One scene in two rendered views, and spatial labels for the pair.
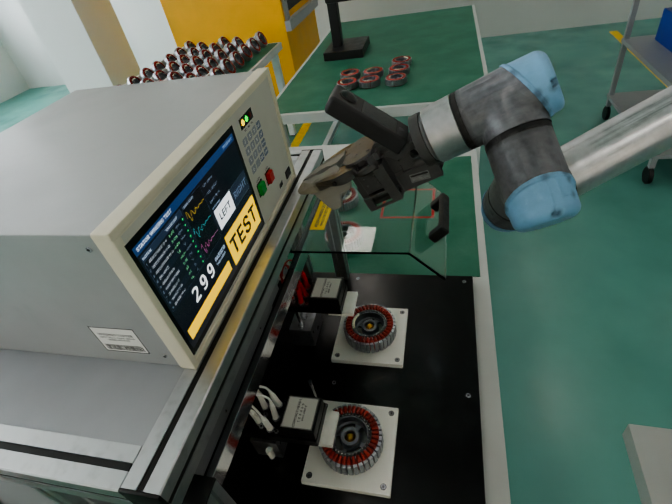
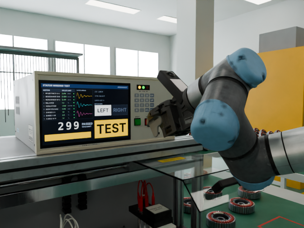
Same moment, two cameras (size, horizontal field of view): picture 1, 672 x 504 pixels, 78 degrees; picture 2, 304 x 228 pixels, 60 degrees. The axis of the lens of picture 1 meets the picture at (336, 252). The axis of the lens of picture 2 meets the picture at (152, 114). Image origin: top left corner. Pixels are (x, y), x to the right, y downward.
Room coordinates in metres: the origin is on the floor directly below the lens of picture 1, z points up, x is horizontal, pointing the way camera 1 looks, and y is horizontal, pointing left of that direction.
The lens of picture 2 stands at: (-0.04, -0.41, 1.25)
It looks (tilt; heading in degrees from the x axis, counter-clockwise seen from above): 3 degrees down; 36
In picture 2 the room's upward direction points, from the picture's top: straight up
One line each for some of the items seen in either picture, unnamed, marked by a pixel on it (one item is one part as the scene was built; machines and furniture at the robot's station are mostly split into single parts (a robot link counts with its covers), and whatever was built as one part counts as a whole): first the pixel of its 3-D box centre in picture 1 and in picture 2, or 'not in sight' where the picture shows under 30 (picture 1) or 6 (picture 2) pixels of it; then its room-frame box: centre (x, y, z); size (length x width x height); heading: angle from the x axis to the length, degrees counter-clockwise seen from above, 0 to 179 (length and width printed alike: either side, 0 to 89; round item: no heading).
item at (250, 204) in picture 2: not in sight; (241, 205); (1.14, -0.05, 0.77); 0.11 x 0.11 x 0.04
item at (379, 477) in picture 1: (352, 444); not in sight; (0.35, 0.04, 0.78); 0.15 x 0.15 x 0.01; 71
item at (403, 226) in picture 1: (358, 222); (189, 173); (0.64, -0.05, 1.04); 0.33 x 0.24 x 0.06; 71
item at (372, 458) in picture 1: (350, 437); not in sight; (0.35, 0.04, 0.80); 0.11 x 0.11 x 0.04
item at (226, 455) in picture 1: (285, 294); (117, 178); (0.49, 0.10, 1.03); 0.62 x 0.01 x 0.03; 161
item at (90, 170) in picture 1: (122, 197); (91, 108); (0.58, 0.30, 1.22); 0.44 x 0.39 x 0.20; 161
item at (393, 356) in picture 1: (371, 334); not in sight; (0.57, -0.04, 0.78); 0.15 x 0.15 x 0.01; 71
